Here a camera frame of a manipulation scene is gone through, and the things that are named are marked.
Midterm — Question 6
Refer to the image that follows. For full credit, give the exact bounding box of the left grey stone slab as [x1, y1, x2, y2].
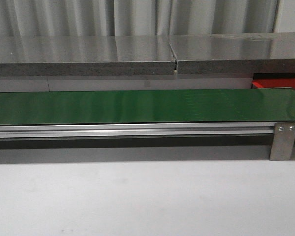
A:
[0, 36, 175, 76]

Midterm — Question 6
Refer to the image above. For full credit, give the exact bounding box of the grey stone slab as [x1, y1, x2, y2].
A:
[0, 36, 175, 76]
[169, 33, 295, 74]

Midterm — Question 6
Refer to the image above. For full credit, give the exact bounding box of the red tray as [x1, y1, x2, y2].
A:
[252, 73, 295, 90]

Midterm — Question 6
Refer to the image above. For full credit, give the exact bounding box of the green conveyor belt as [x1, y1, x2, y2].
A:
[0, 88, 295, 125]

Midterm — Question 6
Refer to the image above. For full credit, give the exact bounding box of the right grey stone slab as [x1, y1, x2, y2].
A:
[169, 33, 295, 74]

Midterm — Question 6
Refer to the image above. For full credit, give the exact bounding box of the grey curtain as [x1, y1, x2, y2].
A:
[0, 0, 295, 36]

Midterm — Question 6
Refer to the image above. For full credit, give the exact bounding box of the aluminium conveyor frame rail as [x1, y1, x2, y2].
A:
[0, 122, 275, 139]

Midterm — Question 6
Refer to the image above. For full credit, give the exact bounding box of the steel conveyor support bracket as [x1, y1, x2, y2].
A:
[269, 122, 295, 161]

